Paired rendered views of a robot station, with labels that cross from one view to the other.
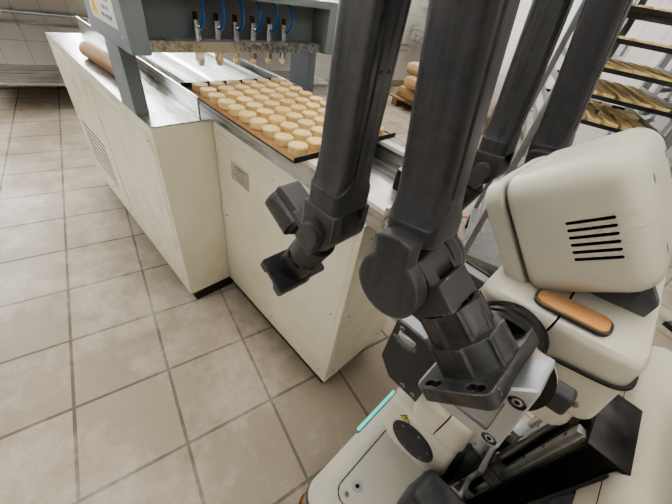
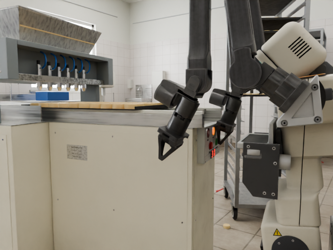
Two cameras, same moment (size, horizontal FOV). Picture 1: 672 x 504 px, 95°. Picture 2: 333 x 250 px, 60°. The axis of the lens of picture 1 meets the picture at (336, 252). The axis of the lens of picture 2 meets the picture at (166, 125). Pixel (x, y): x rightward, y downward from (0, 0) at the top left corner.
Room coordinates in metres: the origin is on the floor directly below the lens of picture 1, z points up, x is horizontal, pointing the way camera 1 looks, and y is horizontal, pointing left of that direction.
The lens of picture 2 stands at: (-0.40, 0.31, 0.96)
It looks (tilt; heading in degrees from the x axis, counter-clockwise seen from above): 6 degrees down; 345
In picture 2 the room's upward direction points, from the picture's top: straight up
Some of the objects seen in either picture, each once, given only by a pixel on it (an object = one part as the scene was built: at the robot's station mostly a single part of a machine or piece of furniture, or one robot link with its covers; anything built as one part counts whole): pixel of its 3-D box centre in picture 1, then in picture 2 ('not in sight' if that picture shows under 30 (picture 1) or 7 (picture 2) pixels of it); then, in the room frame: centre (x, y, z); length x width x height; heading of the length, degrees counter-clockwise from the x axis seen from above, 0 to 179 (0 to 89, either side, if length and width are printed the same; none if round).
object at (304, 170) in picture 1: (179, 82); (9, 112); (1.19, 0.69, 0.87); 2.01 x 0.03 x 0.07; 51
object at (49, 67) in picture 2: (219, 32); (51, 71); (1.08, 0.47, 1.07); 0.06 x 0.03 x 0.18; 51
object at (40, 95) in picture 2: not in sight; (52, 95); (4.48, 0.85, 0.95); 0.40 x 0.30 x 0.14; 133
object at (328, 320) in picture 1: (307, 246); (133, 203); (0.91, 0.11, 0.45); 0.70 x 0.34 x 0.90; 51
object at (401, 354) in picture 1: (452, 320); (267, 153); (0.41, -0.26, 0.77); 0.28 x 0.16 x 0.22; 141
